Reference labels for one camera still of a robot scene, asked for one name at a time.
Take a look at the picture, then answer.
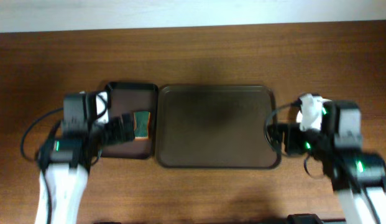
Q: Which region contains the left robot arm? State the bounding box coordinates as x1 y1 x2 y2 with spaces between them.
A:
35 91 135 223

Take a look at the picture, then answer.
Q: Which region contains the left black cable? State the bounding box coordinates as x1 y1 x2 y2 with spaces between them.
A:
20 107 65 161

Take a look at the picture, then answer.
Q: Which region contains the green orange sponge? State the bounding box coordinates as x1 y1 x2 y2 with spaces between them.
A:
134 111 151 140

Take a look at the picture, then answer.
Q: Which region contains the large dark brown tray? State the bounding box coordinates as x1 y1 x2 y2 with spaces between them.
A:
155 85 282 170

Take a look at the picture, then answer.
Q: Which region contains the small black tray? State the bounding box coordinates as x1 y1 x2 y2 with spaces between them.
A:
102 82 159 159

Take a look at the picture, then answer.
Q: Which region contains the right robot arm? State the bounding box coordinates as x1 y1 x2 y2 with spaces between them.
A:
264 94 386 223

